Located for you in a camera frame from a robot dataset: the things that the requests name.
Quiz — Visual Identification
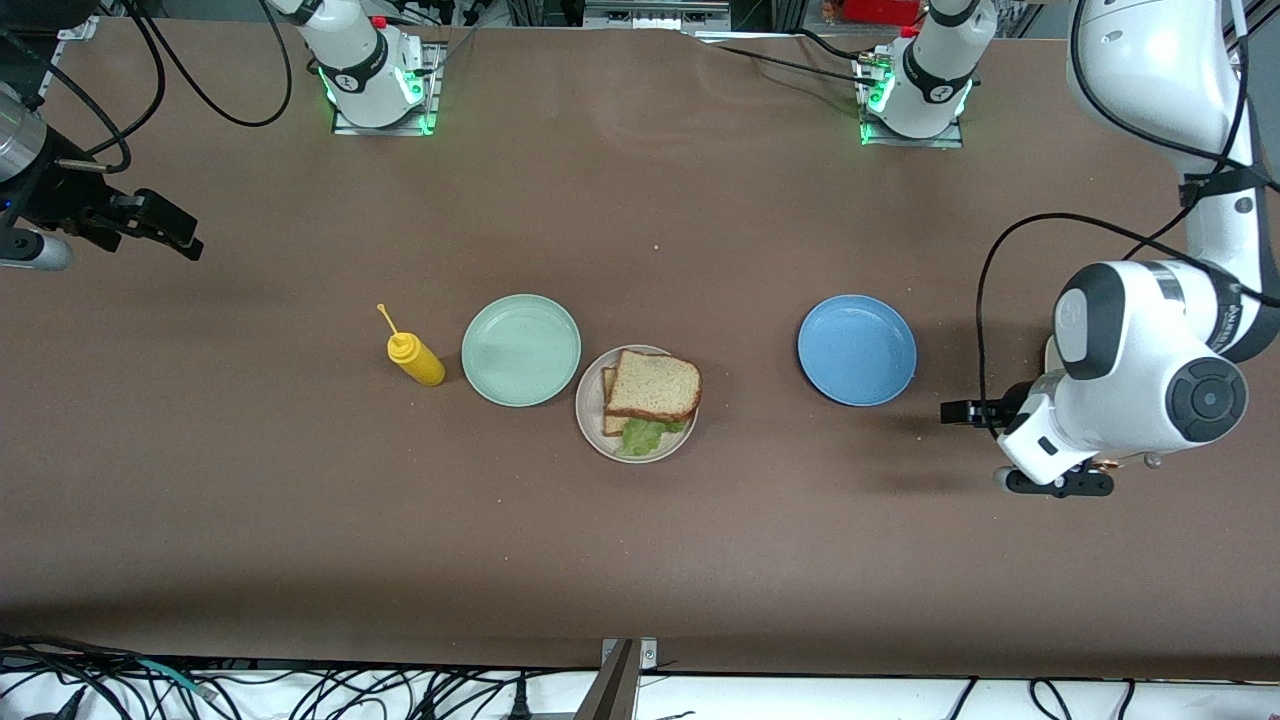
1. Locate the red box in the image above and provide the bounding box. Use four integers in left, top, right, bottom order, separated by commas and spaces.
838, 0, 923, 26

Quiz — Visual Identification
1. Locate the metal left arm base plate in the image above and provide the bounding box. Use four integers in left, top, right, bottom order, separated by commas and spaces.
855, 50, 966, 149

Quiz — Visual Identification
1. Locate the short black right arm cable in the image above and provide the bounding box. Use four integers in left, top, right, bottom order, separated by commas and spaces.
0, 25, 168, 176

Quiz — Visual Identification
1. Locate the cream white toaster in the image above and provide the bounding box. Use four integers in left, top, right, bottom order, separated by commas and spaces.
1044, 335, 1166, 473

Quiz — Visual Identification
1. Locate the thin black table cable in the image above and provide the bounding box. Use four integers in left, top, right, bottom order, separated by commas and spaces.
700, 40, 886, 89

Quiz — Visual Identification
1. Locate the grey metal box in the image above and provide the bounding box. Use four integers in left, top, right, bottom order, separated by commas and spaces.
580, 0, 736, 31

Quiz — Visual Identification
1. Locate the dark grey metal bar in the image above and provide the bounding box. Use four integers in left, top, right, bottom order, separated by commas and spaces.
572, 640, 641, 720

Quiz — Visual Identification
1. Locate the beige plate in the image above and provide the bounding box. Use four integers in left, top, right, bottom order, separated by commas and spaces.
575, 344, 699, 464

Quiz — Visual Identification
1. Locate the yellow mustard squeeze bottle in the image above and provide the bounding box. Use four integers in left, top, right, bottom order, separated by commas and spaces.
376, 303, 447, 388

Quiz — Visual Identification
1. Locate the blue plate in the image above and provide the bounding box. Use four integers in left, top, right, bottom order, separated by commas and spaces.
797, 294, 918, 407

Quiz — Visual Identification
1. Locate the brown toasted bread slice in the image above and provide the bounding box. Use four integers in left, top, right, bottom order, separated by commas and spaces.
604, 349, 703, 422
600, 365, 633, 438

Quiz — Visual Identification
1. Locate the mint green plate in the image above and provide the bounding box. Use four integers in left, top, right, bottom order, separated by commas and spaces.
461, 293, 582, 408

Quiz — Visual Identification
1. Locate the green lettuce leaf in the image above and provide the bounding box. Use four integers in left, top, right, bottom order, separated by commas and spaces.
620, 417, 689, 458

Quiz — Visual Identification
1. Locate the teal cable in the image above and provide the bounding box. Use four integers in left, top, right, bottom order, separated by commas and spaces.
135, 655, 219, 699

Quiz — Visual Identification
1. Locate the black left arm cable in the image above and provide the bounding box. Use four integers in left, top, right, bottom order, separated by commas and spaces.
976, 0, 1280, 441

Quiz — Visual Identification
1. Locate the silver metal bracket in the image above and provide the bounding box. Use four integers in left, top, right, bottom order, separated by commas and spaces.
600, 636, 659, 673

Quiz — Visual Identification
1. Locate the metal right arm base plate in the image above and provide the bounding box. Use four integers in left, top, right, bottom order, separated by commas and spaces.
330, 40, 446, 138

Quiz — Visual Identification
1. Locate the long black right arm cable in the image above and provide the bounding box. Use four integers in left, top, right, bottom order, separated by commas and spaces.
120, 0, 294, 128

